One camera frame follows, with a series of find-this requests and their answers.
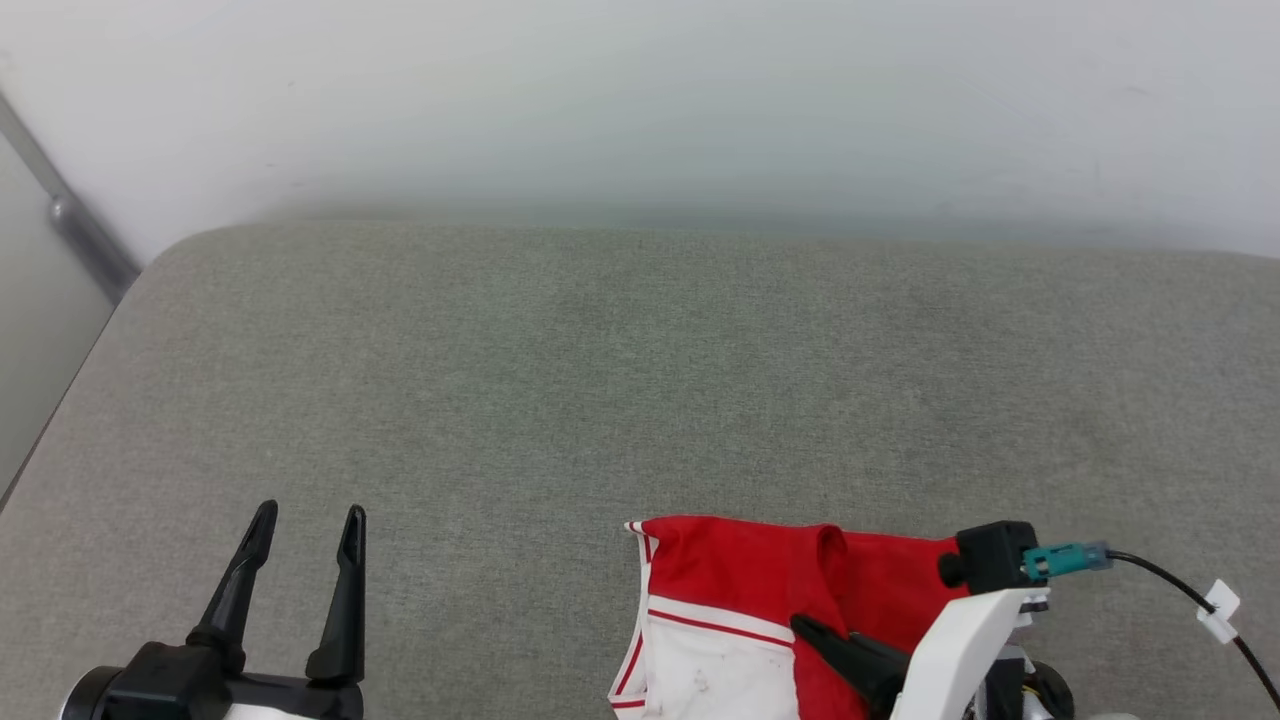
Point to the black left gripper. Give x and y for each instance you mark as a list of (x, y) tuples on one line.
[(170, 690)]

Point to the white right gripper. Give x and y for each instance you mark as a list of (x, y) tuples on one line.
[(950, 660)]

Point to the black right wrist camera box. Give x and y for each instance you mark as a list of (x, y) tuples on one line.
[(990, 555)]

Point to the red and white shirt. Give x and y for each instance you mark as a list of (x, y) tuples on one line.
[(740, 570)]

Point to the grey metal rail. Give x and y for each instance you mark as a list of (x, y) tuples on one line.
[(85, 235)]

